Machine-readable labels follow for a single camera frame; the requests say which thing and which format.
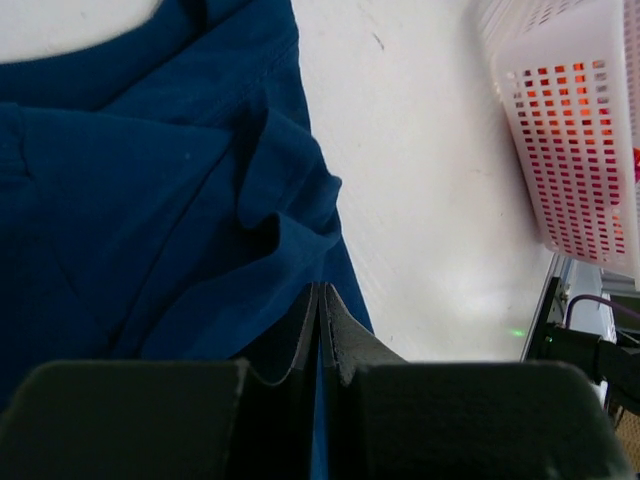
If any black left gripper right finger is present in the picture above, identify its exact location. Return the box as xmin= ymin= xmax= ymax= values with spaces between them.
xmin=319 ymin=284 xmax=635 ymax=479

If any white plastic basket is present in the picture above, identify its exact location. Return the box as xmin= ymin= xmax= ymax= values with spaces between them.
xmin=472 ymin=1 xmax=639 ymax=279

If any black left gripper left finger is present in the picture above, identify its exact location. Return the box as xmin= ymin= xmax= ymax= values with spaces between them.
xmin=1 ymin=285 xmax=318 ymax=479

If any aluminium mounting rail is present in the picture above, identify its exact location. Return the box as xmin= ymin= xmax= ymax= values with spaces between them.
xmin=521 ymin=255 xmax=639 ymax=360

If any pink t shirt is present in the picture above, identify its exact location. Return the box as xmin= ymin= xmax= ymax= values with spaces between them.
xmin=525 ymin=146 xmax=631 ymax=268

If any orange t shirt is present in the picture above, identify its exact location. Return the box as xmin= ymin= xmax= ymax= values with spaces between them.
xmin=512 ymin=59 xmax=615 ymax=158

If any blue printed t shirt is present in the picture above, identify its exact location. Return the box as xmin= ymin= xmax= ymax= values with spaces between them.
xmin=1 ymin=1 xmax=371 ymax=479

